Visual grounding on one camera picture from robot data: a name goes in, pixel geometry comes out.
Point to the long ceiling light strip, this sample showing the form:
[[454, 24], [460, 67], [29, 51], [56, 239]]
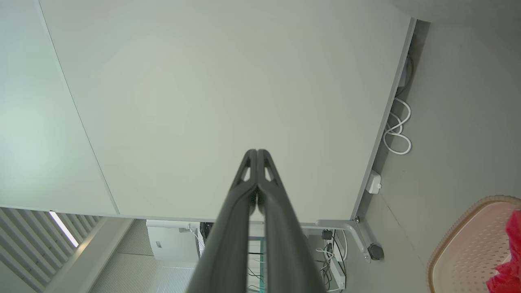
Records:
[[64, 228]]

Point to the white power strip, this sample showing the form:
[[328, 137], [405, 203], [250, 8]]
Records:
[[338, 274]]

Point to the grey table leg with caster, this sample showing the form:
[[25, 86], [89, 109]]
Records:
[[350, 228]]

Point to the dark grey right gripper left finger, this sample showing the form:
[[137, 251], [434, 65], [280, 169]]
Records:
[[228, 244]]

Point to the black caster wheel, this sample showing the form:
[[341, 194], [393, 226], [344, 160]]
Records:
[[376, 252]]

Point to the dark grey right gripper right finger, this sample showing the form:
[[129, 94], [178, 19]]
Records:
[[285, 252]]

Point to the white perforated laundry basket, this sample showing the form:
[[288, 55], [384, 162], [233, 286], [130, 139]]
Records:
[[464, 252]]

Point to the red garment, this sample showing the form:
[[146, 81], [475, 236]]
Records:
[[508, 272]]

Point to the white box-shaped appliance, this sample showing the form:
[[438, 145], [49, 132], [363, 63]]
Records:
[[171, 244]]

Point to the small white plastic box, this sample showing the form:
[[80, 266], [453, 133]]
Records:
[[373, 182]]

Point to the large white partition panel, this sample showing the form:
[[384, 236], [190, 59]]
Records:
[[228, 89]]

